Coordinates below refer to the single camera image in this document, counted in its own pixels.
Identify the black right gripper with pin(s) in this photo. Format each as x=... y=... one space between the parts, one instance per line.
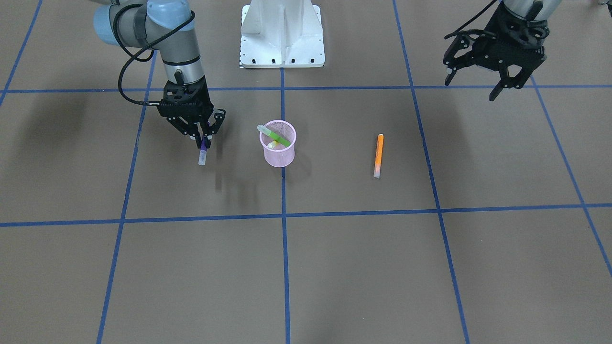
x=201 y=92

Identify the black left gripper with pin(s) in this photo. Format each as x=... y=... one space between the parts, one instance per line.
x=522 y=69

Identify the purple highlighter pen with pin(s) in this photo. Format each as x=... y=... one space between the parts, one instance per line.
x=202 y=153

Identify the green highlighter pen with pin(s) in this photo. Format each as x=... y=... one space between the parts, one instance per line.
x=273 y=135

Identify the yellow highlighter pen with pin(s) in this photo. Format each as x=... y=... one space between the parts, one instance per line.
x=273 y=145

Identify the orange highlighter pen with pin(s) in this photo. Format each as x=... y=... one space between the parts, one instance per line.
x=378 y=155

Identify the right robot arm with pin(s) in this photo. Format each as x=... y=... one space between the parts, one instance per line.
x=142 y=27

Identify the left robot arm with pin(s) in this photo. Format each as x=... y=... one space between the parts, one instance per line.
x=480 y=20

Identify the pink mesh pen holder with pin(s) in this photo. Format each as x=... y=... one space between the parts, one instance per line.
x=281 y=157

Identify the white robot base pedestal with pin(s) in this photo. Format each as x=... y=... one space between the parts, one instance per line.
x=281 y=34

